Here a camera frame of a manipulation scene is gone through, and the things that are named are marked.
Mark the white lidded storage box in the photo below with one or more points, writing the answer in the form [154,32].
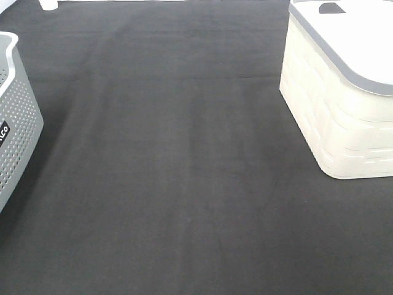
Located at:
[336,79]

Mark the grey perforated laundry basket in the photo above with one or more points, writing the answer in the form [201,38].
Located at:
[21,118]

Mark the white cup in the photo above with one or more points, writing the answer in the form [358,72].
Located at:
[48,4]

